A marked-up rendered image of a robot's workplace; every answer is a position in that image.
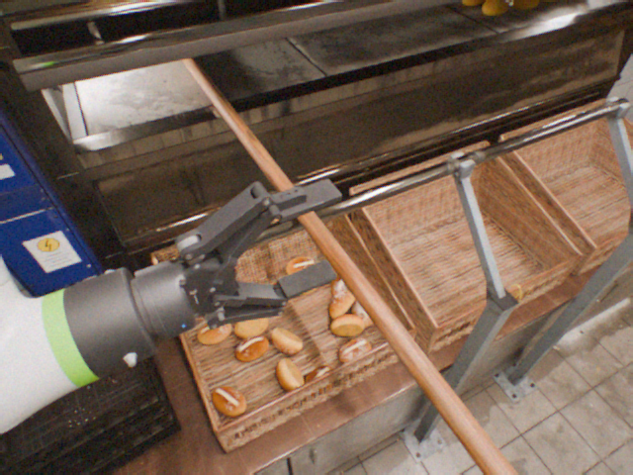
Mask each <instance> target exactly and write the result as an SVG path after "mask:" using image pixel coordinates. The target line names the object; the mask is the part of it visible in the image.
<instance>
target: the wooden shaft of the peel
mask: <svg viewBox="0 0 633 475"><path fill-rule="evenodd" d="M182 61H183V63H184V64H185V65H186V67H187V68H188V69H189V71H190V72H191V74H192V75H193V76H194V78H195V79H196V80H197V83H198V84H199V86H200V87H201V88H202V90H203V91H205V92H206V94H207V95H208V96H209V98H210V99H211V101H212V102H213V103H214V105H215V106H216V107H217V109H218V110H219V112H220V113H221V114H222V116H223V117H224V118H225V120H226V123H227V124H228V125H229V127H230V128H231V129H232V131H233V132H234V133H235V135H236V136H237V138H238V139H239V140H240V142H241V143H242V144H243V146H244V147H245V149H247V150H248V151H249V153H250V154H251V155H252V157H253V158H254V160H255V161H256V162H257V164H258V166H259V167H260V169H261V170H262V171H263V173H264V174H265V176H266V177H267V178H268V180H269V181H270V182H271V184H272V185H273V187H274V188H275V189H276V191H277V192H278V193H279V192H281V191H284V190H287V189H291V188H294V187H295V186H294V185H293V184H291V182H290V181H289V180H288V178H287V177H286V176H285V175H284V173H283V172H282V171H281V169H280V168H279V167H278V166H277V163H276V162H275V161H274V159H273V158H272V157H271V156H270V154H269V153H268V152H267V150H266V149H265V148H264V147H263V145H262V144H261V143H260V142H259V140H258V139H257V138H256V136H255V135H254V134H253V133H252V131H251V130H250V129H249V127H247V126H246V125H245V124H244V122H243V120H242V119H241V118H240V116H239V115H238V114H237V112H236V111H235V110H234V108H233V107H232V106H231V105H230V103H229V102H228V101H227V99H226V98H225V97H224V95H223V94H222V93H221V91H220V90H219V89H218V88H217V86H216V85H215V84H214V82H213V81H212V79H211V78H210V76H209V75H208V74H207V72H206V71H204V70H203V69H202V67H201V66H200V65H199V63H198V62H197V61H196V60H195V58H194V57H193V58H188V59H183V60H182ZM297 219H298V220H299V222H300V223H301V225H302V226H303V227H304V229H305V230H306V231H307V233H308V234H309V236H310V237H311V238H312V240H313V241H314V242H315V244H316V245H317V247H318V248H319V250H320V251H321V252H322V254H323V255H324V256H325V258H326V259H327V261H328V262H329V264H330V266H331V267H332V268H333V270H334V271H335V273H336V274H337V275H338V277H339V278H340V279H342V281H343V282H344V284H345V285H346V286H347V288H348V289H349V290H350V292H351V293H352V294H353V296H354V297H355V299H356V300H357V301H358V303H359V304H360V305H361V307H362V308H363V311H364V312H365V313H366V315H367V316H368V317H369V319H370V320H371V322H372V323H373V324H374V326H375V327H376V328H377V330H378V331H379V332H380V334H381V335H382V337H383V338H384V339H385V341H387V342H388V343H389V345H390V346H391V348H392V349H393V350H394V352H395V353H396V355H397V357H398V358H399V360H400V361H401V362H402V364H403V365H404V366H405V368H406V369H407V371H408V372H409V374H410V375H411V376H412V378H413V379H414V380H415V382H416V383H417V385H418V386H419V387H420V389H421V390H422V391H423V393H424V394H425V397H426V398H427V399H429V401H430V402H431V403H432V405H433V406H434V407H435V409H436V410H437V412H438V413H439V414H440V416H441V417H442V418H443V420H444V421H445V423H446V424H447V425H448V426H449V427H450V428H451V430H452V431H453V434H454V435H455V436H456V438H457V439H458V440H459V442H460V443H461V444H462V446H463V447H464V449H466V450H467V451H468V453H469V454H470V455H471V457H472V458H473V460H474V461H475V462H476V464H477V465H478V467H479V469H480V470H481V472H482V473H483V474H484V475H518V474H517V473H516V471H515V470H514V469H513V467H512V466H511V465H510V464H509V462H508V460H507V459H506V457H505V456H504V455H503V454H502V453H501V452H500V451H499V450H498V448H497V447H496V446H495V444H494V443H493V442H492V441H491V439H490V438H489V437H488V435H487V434H486V433H485V432H484V429H483V428H482V427H481V425H480V424H479V423H478V422H477V420H476V419H475V418H474V416H473V415H472V414H471V413H470V411H468V410H467V409H466V407H465V406H464V405H463V404H462V402H461V401H460V400H459V398H458V397H457V396H456V395H455V392H454V391H453V390H452V388H451V387H450V386H449V385H448V383H447V382H446V381H445V379H444V378H443V377H442V376H441V374H440V373H439V372H438V370H437V369H436V368H435V367H434V365H433V364H432V363H431V361H429V360H428V359H427V358H426V356H425V355H424V354H423V352H422V350H421V349H420V348H419V346H418V345H417V344H416V342H415V341H414V340H413V339H412V337H411V336H410V335H409V334H408V332H407V331H406V329H405V328H404V327H403V326H402V324H401V323H400V322H399V320H398V319H397V318H396V317H395V315H394V314H393V313H392V311H391V310H390V308H389V307H387V305H386V304H385V303H384V301H383V300H382V299H381V298H380V296H379V295H378V294H377V292H376V291H375V290H374V289H373V287H372V286H371V285H370V283H369V282H368V281H367V280H366V278H365V277H364V276H363V274H362V273H361V272H360V271H359V269H358V268H357V267H356V265H355V264H354V262H353V261H352V259H351V258H350V257H349V255H348V254H347V253H346V252H345V250H344V249H343V248H341V246H340V245H339V244H338V243H337V241H336V240H335V239H334V238H333V236H332V235H331V234H330V232H329V231H328V230H327V229H326V227H325V226H324V225H323V223H322V222H321V221H320V220H319V218H318V217H317V215H316V214H315V213H314V211H312V212H311V213H308V214H306V215H303V216H300V217H298V218H297Z"/></svg>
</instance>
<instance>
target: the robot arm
mask: <svg viewBox="0 0 633 475"><path fill-rule="evenodd" d="M341 197H342V194H340V193H339V191H338V190H337V189H336V188H335V187H334V186H333V184H332V183H331V182H330V181H329V180H328V179H325V180H322V181H320V182H317V183H314V184H312V185H309V186H306V187H303V188H302V187H301V186H298V187H294V188H291V189H287V190H284V191H281V192H279V193H276V194H269V193H268V192H267V191H266V190H265V188H264V187H263V185H262V184H261V183H260V182H254V183H253V184H252V185H250V186H249V187H248V188H247V189H245V190H243V191H242V192H241V193H239V194H238V195H237V196H235V197H234V198H233V199H232V200H230V201H229V202H228V203H227V204H225V205H224V206H223V207H222V208H220V209H219V210H218V211H216V212H215V214H214V215H213V216H211V217H210V218H209V219H208V220H206V221H205V222H204V223H203V224H201V225H200V226H198V227H197V228H195V229H193V230H192V231H190V232H188V233H185V234H183V235H181V236H179V237H177V238H176V240H175V242H176V244H177V247H178V249H179V252H180V254H181V257H182V259H183V261H182V262H180V263H178V264H173V262H171V261H165V262H162V263H159V264H155V265H153V266H150V267H147V268H145V269H143V270H140V271H137V272H136V279H134V278H133V276H132V275H131V273H130V272H129V271H128V270H127V269H126V268H121V269H118V270H114V271H113V270H108V271H106V272H105V274H103V275H101V276H98V277H95V278H92V279H90V280H87V281H84V282H81V283H78V284H75V285H72V286H69V287H67V288H64V289H61V290H58V291H56V292H53V293H50V294H47V295H44V296H41V297H38V298H28V297H25V296H24V295H23V294H22V293H21V292H20V290H19V289H18V287H17V285H15V284H14V282H13V280H12V278H11V276H10V274H9V272H8V270H7V268H6V266H5V264H4V262H3V260H2V256H1V254H0V433H2V432H4V431H7V430H9V429H11V428H13V427H15V426H17V425H18V424H19V423H21V422H22V421H24V420H25V419H27V418H28V417H30V416H32V415H33V414H35V413H36V412H37V411H38V410H39V409H41V408H43V407H44V406H46V405H48V404H49V403H51V402H53V401H54V400H57V399H59V398H61V397H63V396H65V395H66V394H68V393H70V392H72V391H75V390H77V389H79V388H81V387H83V386H86V385H89V383H91V382H93V381H96V380H98V379H100V378H103V377H105V376H107V375H109V374H112V373H114V372H116V371H118V370H122V369H124V368H126V367H133V366H135V365H136V364H137V363H138V362H140V361H142V360H145V359H147V358H149V357H151V356H153V355H155V354H157V352H158V349H159V346H158V340H157V338H158V337H160V338H161V339H162V341H166V340H168V339H170V338H173V337H174V336H176V335H178V334H181V333H184V332H187V331H189V330H191V329H193V328H194V327H195V326H196V318H197V317H199V316H203V315H204V316H205V319H206V321H207V324H208V326H209V328H210V330H214V329H216V328H219V327H222V326H225V325H227V324H233V323H239V322H247V321H253V320H260V319H266V318H272V317H279V316H281V315H282V314H283V313H284V309H283V305H285V304H286V303H287V302H288V300H290V299H293V298H295V297H297V296H300V295H302V294H304V293H307V292H309V291H311V290H313V289H315V288H317V287H319V286H321V285H324V284H326V283H328V282H330V281H333V280H335V279H336V274H335V273H334V271H333V270H332V268H331V267H330V265H329V264H328V262H327V260H326V259H324V260H322V261H319V262H317V263H316V264H314V265H312V266H310V267H307V268H305V269H303V270H300V271H298V272H295V273H293V274H290V275H287V276H285V277H283V278H280V279H278V280H277V282H276V284H275V283H274V284H273V285H268V284H259V283H250V282H239V281H237V280H236V279H235V277H236V273H235V270H234V269H235V268H236V266H237V260H238V258H239V257H240V256H241V255H242V254H243V253H245V252H246V251H247V250H248V248H249V247H250V246H251V245H252V244H253V243H254V242H255V241H256V240H257V239H258V238H259V236H260V235H261V234H262V233H263V232H264V231H265V230H266V229H267V228H268V227H269V225H270V224H271V223H272V222H273V221H274V220H275V219H277V220H278V221H279V223H280V224H282V223H284V222H287V221H290V220H293V219H296V218H298V217H300V216H303V215H306V214H308V213H311V212H312V211H314V210H316V209H319V208H322V207H325V206H327V205H330V204H333V203H335V202H338V201H340V200H341ZM254 198H256V199H254ZM263 210H265V214H264V215H262V212H263ZM220 254H221V255H220ZM268 305H271V307H272V308H269V306H268Z"/></svg>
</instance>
